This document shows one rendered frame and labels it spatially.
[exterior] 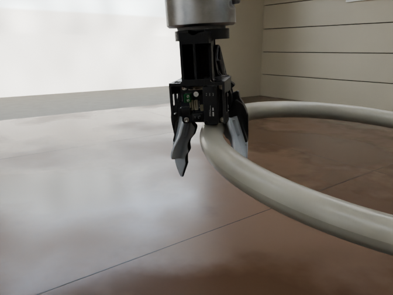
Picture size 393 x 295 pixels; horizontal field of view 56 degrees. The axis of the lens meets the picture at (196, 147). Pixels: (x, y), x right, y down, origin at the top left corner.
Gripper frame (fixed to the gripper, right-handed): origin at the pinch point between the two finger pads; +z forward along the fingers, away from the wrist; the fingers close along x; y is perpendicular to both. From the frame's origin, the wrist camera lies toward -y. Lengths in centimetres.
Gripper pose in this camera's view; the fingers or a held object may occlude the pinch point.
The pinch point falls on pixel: (211, 168)
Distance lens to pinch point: 56.4
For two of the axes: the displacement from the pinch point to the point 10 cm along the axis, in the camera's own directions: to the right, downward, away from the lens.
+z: 0.6, 9.6, 2.8
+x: 9.7, 0.1, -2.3
